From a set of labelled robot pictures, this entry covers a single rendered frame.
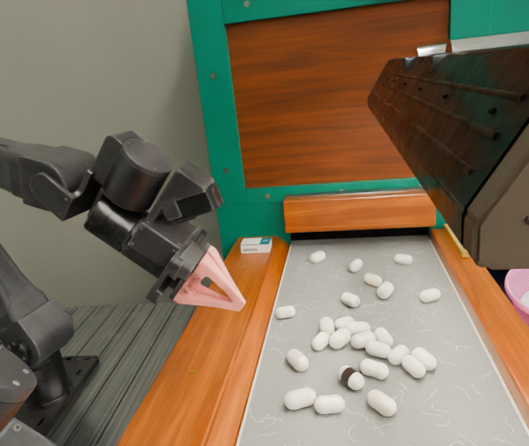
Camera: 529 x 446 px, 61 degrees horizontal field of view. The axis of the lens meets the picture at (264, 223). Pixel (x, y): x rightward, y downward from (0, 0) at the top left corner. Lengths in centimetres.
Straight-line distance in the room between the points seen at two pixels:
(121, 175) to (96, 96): 145
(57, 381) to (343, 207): 59
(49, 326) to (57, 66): 141
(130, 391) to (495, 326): 54
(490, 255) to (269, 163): 83
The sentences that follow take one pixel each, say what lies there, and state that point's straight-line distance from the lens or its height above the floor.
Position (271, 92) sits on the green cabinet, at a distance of 95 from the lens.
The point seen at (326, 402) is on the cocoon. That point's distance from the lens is 54.
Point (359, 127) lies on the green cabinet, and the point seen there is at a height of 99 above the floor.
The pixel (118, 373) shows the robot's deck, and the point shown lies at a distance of 81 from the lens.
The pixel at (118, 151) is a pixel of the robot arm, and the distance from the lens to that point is 50.
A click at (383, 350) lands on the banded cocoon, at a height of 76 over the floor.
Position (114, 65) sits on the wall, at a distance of 189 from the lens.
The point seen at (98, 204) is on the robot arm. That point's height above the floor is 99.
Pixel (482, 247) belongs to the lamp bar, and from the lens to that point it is 17.
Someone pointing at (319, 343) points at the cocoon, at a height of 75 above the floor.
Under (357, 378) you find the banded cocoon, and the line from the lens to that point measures 57.
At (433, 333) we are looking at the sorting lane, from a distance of 69.
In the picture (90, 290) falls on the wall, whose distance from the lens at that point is 221.
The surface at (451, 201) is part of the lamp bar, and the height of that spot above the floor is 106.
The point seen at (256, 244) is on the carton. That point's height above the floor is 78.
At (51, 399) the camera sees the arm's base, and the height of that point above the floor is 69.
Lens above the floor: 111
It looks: 19 degrees down
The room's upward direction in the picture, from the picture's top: 6 degrees counter-clockwise
